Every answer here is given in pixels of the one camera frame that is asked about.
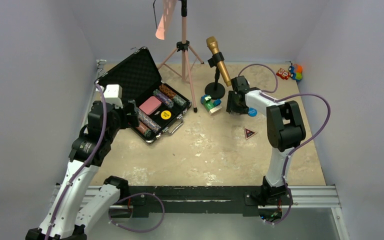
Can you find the black aluminium poker case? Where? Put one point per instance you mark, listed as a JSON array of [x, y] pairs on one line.
[[139, 76]]

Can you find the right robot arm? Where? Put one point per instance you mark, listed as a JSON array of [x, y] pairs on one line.
[[285, 132]]

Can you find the pink tripod music stand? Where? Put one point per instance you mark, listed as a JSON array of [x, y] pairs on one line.
[[183, 46]]

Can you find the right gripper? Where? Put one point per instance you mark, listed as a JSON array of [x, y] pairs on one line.
[[231, 106]]

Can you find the yellow big blind button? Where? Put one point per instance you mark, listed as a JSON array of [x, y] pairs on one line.
[[166, 115]]

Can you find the gold microphone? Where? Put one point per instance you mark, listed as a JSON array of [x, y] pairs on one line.
[[218, 59]]

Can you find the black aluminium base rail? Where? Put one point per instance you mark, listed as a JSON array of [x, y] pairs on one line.
[[304, 213]]

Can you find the grey green chip stack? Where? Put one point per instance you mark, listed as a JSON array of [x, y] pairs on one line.
[[180, 101]]

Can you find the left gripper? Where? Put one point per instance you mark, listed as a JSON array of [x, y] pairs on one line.
[[128, 120]]

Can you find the blue orange chip row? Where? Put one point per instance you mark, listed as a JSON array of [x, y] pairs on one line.
[[151, 124]]

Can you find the blue small blind button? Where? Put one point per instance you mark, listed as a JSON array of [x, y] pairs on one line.
[[252, 112]]

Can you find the black microphone desk stand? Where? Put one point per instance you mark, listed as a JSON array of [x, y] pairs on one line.
[[215, 89]]

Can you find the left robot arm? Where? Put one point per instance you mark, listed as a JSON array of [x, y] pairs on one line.
[[69, 218]]

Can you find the red toy number car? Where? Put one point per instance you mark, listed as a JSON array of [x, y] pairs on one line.
[[283, 74]]

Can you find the green blue toy brick block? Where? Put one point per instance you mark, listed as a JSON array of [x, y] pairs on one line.
[[212, 106]]

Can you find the red triangular all-in button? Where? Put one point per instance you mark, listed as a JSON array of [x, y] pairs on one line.
[[248, 133]]

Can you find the pink playing card deck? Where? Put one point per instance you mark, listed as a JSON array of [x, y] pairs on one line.
[[150, 105]]

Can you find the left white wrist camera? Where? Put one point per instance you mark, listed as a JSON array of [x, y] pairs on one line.
[[112, 94]]

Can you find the orange black chip row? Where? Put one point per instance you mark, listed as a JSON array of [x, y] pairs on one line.
[[167, 91]]

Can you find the blue orange toy car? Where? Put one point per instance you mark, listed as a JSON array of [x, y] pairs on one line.
[[295, 71]]

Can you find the green red chip row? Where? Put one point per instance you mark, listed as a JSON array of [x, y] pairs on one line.
[[144, 130]]

